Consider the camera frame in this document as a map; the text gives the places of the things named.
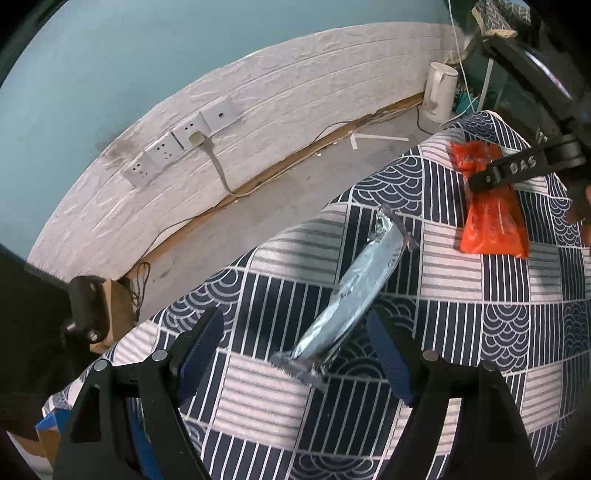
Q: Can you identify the grey plug with cable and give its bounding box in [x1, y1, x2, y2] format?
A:
[189, 131, 245, 199]

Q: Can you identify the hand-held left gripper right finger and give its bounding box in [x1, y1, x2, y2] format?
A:
[366, 307, 539, 480]

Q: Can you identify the person's right hand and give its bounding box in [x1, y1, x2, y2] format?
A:
[567, 185, 591, 223]

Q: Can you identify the white cable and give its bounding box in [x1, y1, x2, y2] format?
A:
[450, 21, 465, 65]

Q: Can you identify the red-orange snack packet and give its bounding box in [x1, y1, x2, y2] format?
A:
[450, 141, 529, 259]

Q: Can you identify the navy white patterned tablecloth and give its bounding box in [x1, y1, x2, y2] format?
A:
[41, 110, 591, 480]

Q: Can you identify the dark furniture piece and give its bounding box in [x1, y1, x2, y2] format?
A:
[0, 244, 100, 441]

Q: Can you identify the blue box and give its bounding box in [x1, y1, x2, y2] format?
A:
[36, 406, 70, 432]

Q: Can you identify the patterned fabric with rope trim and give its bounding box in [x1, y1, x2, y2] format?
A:
[475, 0, 532, 40]

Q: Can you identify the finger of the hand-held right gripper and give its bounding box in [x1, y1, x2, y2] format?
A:
[467, 137, 591, 195]

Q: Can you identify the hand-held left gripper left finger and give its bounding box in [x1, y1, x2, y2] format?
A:
[53, 306, 226, 480]

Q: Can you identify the brown baseboard strip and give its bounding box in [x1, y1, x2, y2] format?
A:
[122, 92, 426, 282]

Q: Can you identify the cardboard box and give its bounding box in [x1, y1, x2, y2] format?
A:
[90, 277, 134, 354]

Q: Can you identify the long silver foil packet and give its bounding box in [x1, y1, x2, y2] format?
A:
[270, 205, 419, 393]

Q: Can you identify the white electric kettle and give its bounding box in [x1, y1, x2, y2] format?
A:
[422, 62, 460, 121]

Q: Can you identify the black kettle cord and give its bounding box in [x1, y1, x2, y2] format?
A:
[417, 104, 444, 136]

